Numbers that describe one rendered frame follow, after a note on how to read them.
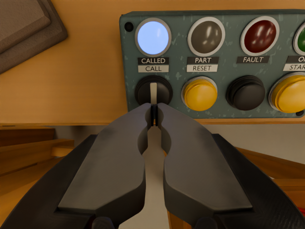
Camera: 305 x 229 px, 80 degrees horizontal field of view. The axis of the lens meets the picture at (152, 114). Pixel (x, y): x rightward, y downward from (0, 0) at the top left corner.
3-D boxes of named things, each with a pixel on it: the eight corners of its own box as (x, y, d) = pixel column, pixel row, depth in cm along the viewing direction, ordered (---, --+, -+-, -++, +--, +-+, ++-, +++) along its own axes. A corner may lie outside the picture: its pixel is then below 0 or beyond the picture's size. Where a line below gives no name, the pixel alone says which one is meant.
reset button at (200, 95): (211, 106, 15) (215, 113, 14) (182, 106, 15) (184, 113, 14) (216, 77, 14) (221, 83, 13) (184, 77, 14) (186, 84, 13)
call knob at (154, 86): (169, 105, 15) (170, 112, 14) (138, 105, 15) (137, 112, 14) (170, 75, 14) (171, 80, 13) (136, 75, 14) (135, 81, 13)
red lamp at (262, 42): (269, 54, 13) (283, 45, 11) (237, 54, 13) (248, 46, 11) (268, 28, 13) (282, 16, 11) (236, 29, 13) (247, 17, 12)
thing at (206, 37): (218, 55, 13) (227, 46, 11) (187, 55, 13) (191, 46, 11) (218, 29, 13) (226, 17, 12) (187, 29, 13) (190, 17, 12)
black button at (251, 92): (255, 105, 15) (262, 113, 14) (225, 106, 15) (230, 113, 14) (264, 77, 14) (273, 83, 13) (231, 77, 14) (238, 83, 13)
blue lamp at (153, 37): (169, 55, 13) (170, 47, 11) (137, 56, 13) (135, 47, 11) (168, 30, 13) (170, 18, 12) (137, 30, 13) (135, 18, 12)
